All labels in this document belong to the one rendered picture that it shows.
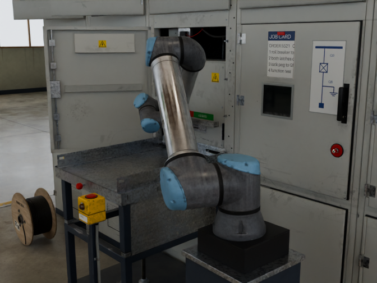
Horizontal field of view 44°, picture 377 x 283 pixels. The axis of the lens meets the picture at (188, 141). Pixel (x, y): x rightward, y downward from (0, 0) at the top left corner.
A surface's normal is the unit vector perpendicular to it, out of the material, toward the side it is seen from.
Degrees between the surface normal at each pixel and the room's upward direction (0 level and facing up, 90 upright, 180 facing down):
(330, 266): 90
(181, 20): 90
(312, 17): 90
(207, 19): 90
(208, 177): 52
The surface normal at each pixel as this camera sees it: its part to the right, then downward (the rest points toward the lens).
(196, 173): 0.19, -0.56
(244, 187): 0.24, 0.20
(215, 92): -0.73, 0.15
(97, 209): 0.68, 0.16
